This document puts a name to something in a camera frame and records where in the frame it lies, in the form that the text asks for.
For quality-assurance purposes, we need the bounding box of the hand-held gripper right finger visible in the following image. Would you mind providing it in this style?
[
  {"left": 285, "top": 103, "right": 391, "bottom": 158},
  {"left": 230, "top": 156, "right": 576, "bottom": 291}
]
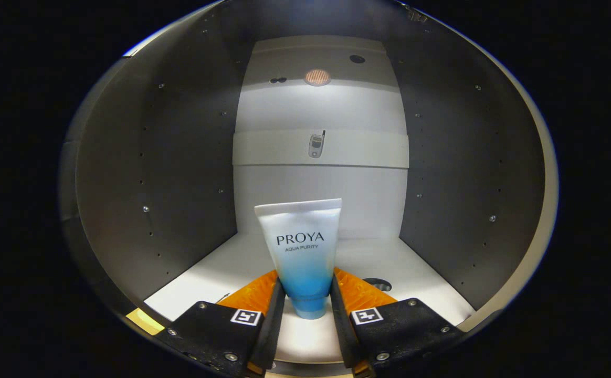
[{"left": 329, "top": 266, "right": 467, "bottom": 378}]

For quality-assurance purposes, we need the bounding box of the grey cabinet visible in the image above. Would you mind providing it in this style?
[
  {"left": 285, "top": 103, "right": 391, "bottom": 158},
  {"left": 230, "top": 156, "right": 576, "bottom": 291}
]
[{"left": 59, "top": 0, "right": 559, "bottom": 368}]

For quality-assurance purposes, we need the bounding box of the white and blue cosmetic tube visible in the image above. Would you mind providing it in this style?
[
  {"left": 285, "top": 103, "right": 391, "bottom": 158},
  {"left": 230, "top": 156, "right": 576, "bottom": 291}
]
[{"left": 255, "top": 198, "right": 343, "bottom": 320}]

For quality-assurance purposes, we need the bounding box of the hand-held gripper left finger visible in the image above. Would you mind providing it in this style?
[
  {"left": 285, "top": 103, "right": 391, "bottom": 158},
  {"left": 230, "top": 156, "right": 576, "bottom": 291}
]
[{"left": 155, "top": 269, "right": 287, "bottom": 378}]

